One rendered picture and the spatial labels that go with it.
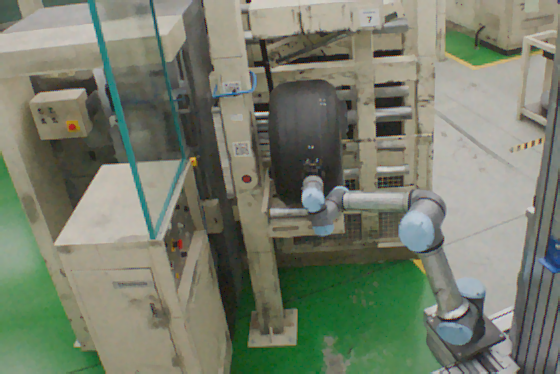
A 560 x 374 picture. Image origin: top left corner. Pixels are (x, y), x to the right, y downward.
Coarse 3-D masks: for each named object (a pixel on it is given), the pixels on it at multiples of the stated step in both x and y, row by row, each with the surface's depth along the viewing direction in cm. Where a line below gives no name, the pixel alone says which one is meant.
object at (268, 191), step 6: (270, 180) 274; (270, 186) 272; (264, 192) 264; (270, 192) 269; (264, 198) 259; (270, 198) 268; (264, 204) 255; (270, 204) 266; (264, 210) 251; (264, 216) 251; (264, 222) 252
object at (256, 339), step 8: (256, 312) 318; (288, 312) 318; (296, 312) 317; (256, 320) 314; (256, 328) 309; (288, 328) 307; (256, 336) 304; (264, 336) 303; (280, 336) 302; (288, 336) 301; (248, 344) 299; (256, 344) 298; (264, 344) 298; (272, 344) 297; (280, 344) 297; (288, 344) 297
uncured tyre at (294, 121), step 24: (288, 96) 236; (312, 96) 234; (336, 96) 241; (288, 120) 229; (312, 120) 228; (336, 120) 231; (288, 144) 227; (336, 144) 228; (288, 168) 228; (336, 168) 230; (288, 192) 235
